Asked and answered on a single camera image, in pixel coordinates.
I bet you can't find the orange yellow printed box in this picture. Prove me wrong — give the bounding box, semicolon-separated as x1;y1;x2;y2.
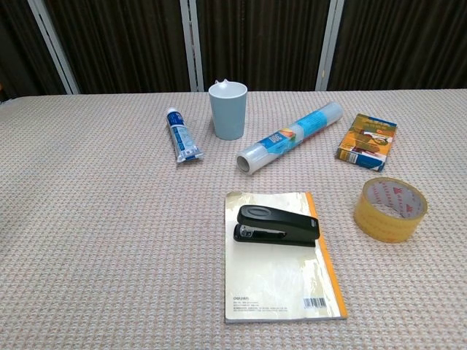
335;113;399;173

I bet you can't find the pink woven tablecloth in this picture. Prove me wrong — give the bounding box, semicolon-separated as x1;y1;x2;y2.
0;87;467;350

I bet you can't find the yellowish clear tape roll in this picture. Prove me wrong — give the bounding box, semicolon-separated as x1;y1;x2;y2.
352;176;429;244

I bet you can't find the blue white toothpaste tube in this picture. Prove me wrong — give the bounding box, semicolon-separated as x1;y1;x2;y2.
166;106;206;164

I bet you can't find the beige notebook with orange spine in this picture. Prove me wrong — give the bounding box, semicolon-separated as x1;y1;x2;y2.
223;190;349;325

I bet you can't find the white slotted partition post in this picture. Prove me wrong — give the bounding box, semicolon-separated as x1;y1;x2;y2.
180;0;204;93

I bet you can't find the black stapler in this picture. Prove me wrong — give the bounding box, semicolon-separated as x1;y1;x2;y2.
233;204;320;249

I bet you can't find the light blue plastic cup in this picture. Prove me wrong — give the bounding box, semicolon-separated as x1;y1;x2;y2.
208;78;249;141

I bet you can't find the clear plastic wrap roll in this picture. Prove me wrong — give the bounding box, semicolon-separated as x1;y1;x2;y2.
236;101;345;178

